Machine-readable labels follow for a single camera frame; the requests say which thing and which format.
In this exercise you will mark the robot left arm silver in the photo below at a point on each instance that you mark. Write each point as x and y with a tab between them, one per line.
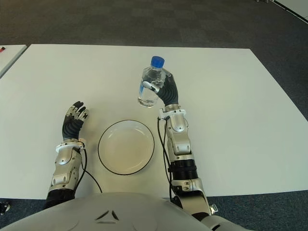
63	166

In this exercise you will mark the grey chair base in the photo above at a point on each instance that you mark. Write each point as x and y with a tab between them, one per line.
261	1

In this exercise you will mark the robot left hand black silver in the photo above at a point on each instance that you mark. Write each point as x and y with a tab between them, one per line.
71	127

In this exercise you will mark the black caster wheel base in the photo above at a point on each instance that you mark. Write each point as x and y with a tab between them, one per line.
4	207

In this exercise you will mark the grey robot torso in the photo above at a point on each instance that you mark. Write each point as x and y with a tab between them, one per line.
108	211

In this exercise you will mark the robot right arm silver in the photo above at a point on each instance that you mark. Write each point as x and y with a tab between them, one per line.
179	144

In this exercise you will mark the clear water bottle blue cap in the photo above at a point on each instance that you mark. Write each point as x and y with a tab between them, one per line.
151	74

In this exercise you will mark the white side table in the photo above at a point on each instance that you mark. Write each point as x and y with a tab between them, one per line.
9	60

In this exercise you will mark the red marker pen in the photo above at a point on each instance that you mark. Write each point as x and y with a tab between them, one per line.
2	49

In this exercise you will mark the robot right hand black silver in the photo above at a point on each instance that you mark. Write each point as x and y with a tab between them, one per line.
169	92

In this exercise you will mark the white plate black rim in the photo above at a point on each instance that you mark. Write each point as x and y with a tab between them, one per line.
126	146

